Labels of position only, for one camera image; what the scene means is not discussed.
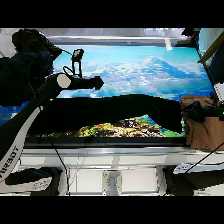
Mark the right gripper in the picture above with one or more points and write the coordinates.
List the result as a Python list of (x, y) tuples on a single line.
[(195, 111)]

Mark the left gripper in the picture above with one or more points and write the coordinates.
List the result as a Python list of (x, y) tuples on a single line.
[(97, 82)]

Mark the black trousers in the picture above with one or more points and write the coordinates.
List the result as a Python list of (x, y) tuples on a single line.
[(100, 110)]

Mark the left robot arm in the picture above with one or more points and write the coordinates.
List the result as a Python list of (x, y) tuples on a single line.
[(20, 140)]

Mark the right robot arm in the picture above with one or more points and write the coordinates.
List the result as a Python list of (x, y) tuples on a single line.
[(213, 112)]

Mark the dark blue garment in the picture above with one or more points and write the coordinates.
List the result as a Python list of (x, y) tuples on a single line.
[(36, 61)]

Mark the olive brown garment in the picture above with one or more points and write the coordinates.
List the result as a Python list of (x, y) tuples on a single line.
[(30, 38)]

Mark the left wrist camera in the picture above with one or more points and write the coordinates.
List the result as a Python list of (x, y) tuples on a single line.
[(77, 53)]

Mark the silver frame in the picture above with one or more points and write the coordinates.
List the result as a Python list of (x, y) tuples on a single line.
[(133, 153)]

